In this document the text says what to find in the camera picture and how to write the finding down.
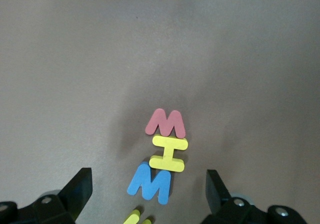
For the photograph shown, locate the yellow foam letter H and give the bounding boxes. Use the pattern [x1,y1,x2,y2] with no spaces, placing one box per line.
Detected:
[148,135,189,172]

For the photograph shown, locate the red foam letter M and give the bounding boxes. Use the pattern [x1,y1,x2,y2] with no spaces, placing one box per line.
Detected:
[144,108,187,139]

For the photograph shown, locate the yellow lowercase foam letter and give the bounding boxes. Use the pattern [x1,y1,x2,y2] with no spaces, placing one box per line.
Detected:
[122,208,154,224]

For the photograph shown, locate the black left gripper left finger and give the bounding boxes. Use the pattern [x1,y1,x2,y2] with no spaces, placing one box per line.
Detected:
[0,167,93,224]

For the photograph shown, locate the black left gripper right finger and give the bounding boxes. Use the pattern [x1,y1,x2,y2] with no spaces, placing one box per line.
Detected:
[201,169,307,224]

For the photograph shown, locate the blue foam letter M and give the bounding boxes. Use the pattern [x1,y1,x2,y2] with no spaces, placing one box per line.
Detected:
[126,161,172,205]

